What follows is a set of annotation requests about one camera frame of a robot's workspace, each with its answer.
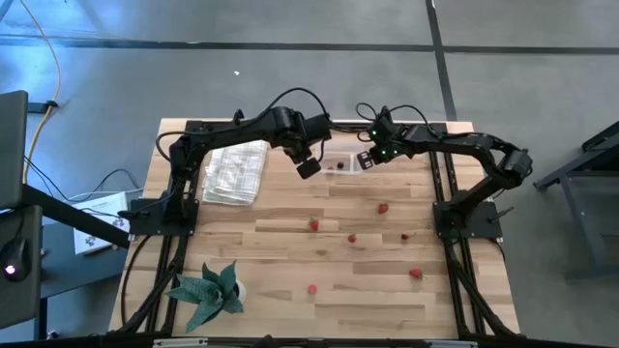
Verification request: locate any green artificial plant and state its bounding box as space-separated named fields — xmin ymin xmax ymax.
xmin=164 ymin=259 xmax=246 ymax=334

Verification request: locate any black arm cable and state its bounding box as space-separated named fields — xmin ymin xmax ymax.
xmin=155 ymin=86 xmax=335 ymax=165

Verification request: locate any yellow cable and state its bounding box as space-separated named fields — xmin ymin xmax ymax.
xmin=18 ymin=0 xmax=63 ymax=171

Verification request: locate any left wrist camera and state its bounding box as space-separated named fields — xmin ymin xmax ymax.
xmin=296 ymin=157 xmax=323 ymax=181

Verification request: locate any dark side desk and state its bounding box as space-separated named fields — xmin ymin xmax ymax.
xmin=0 ymin=205 xmax=44 ymax=331

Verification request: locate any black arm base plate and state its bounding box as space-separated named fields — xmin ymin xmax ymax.
xmin=432 ymin=200 xmax=504 ymax=240
xmin=129 ymin=196 xmax=200 ymax=237

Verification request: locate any black clamp lever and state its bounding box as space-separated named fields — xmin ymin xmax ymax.
xmin=486 ymin=206 xmax=515 ymax=224

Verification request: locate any grey monitor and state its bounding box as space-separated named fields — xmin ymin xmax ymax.
xmin=0 ymin=90 xmax=29 ymax=210

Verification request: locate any black cable holder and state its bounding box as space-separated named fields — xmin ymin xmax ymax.
xmin=27 ymin=100 xmax=60 ymax=115

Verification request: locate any black mouse with light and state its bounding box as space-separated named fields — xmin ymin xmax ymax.
xmin=1 ymin=238 xmax=29 ymax=283

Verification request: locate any dark grey metal stand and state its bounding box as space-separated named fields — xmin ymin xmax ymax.
xmin=533 ymin=120 xmax=619 ymax=281

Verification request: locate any white printed box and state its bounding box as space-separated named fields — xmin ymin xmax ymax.
xmin=72 ymin=191 xmax=132 ymax=256

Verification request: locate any clear plastic tupperware container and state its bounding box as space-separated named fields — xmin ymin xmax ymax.
xmin=319 ymin=149 xmax=366 ymax=176

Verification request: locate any black diagonal bar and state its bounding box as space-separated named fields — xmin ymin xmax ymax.
xmin=18 ymin=183 xmax=133 ymax=250

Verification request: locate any silver bracket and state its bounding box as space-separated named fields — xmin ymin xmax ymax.
xmin=152 ymin=337 xmax=209 ymax=348
xmin=425 ymin=339 xmax=479 ymax=348

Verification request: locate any white folded towel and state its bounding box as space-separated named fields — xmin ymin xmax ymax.
xmin=201 ymin=139 xmax=269 ymax=207

